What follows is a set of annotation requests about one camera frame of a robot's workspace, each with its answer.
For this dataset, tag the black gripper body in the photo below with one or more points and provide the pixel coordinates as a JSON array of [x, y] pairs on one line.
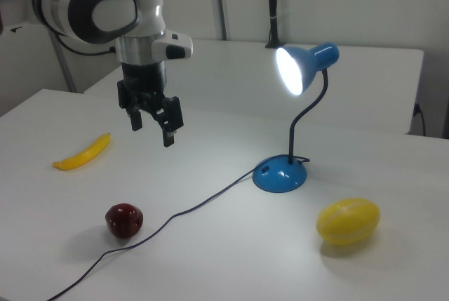
[[144, 76]]

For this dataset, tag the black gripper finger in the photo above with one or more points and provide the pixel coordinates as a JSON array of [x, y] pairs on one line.
[[173, 115], [136, 120]]

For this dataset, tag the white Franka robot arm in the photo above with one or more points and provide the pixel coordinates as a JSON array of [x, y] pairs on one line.
[[105, 10]]

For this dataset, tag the blue gooseneck desk lamp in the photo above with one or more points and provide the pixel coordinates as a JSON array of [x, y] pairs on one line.
[[280, 174]]

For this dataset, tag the yellow toy banana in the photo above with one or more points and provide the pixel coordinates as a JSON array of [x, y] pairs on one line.
[[84, 153]]

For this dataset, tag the white side table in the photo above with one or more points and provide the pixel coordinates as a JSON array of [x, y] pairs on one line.
[[245, 80]]

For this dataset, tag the dark red toy apple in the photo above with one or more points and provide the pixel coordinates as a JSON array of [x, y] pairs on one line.
[[124, 220]]

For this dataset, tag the yellow striped toy melon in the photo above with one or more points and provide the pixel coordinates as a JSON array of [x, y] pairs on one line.
[[347, 222]]

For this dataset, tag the grey metal frame post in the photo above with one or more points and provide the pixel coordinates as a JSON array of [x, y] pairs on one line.
[[66, 69]]

